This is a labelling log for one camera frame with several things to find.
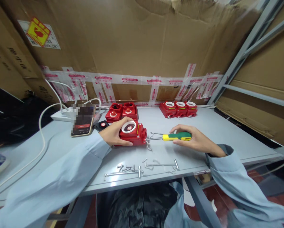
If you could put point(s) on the person's right hand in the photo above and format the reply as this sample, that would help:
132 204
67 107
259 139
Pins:
201 142

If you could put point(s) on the person's left hand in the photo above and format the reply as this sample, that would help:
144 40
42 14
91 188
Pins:
111 134

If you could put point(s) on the black cap with red button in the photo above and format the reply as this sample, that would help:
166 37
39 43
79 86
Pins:
102 126

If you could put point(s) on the open red box with button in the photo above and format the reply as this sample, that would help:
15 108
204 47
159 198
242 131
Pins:
114 113
130 110

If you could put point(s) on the smartphone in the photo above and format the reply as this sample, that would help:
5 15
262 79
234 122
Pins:
81 129

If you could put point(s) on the pile of metal screws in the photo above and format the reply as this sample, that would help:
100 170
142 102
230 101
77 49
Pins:
126 169

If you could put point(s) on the white power strip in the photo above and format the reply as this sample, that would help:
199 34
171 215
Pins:
60 116

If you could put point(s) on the strips of printed tape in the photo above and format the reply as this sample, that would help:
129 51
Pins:
130 80

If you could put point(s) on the grey metal table leg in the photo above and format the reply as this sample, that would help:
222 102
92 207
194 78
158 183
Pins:
202 202

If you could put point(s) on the person's body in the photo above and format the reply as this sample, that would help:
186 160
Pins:
180 209

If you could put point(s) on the black plastic bag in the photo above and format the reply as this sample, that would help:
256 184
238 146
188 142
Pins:
137 206

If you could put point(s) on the large brown cardboard sheet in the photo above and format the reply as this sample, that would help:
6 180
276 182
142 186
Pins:
144 38

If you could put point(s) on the grey metal shelf rack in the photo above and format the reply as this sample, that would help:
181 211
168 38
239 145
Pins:
249 47

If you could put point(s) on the yellow red warning sticker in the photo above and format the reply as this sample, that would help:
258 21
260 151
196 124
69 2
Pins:
38 31

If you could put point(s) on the stack of brown cartons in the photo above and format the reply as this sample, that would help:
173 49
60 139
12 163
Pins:
9 54

